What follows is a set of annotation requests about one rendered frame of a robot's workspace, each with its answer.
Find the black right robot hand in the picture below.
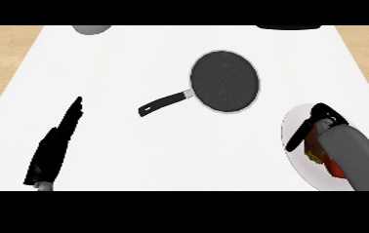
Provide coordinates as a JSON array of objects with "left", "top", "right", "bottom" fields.
[{"left": 283, "top": 102, "right": 350, "bottom": 153}]

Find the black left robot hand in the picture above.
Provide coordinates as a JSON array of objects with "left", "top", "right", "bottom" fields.
[{"left": 22, "top": 96, "right": 85, "bottom": 188}]

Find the white plate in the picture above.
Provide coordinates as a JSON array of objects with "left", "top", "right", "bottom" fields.
[{"left": 279, "top": 102, "right": 359, "bottom": 192}]

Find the orange brown sweet potato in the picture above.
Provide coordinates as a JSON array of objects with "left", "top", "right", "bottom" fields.
[{"left": 302, "top": 125, "right": 348, "bottom": 179}]

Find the black frying pan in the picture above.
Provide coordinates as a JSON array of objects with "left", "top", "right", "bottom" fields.
[{"left": 137, "top": 50, "right": 263, "bottom": 118}]

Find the black appliance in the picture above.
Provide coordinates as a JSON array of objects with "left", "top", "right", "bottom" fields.
[{"left": 254, "top": 24, "right": 323, "bottom": 31}]

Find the grey round object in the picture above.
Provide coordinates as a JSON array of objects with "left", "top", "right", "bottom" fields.
[{"left": 71, "top": 24, "right": 112, "bottom": 36}]

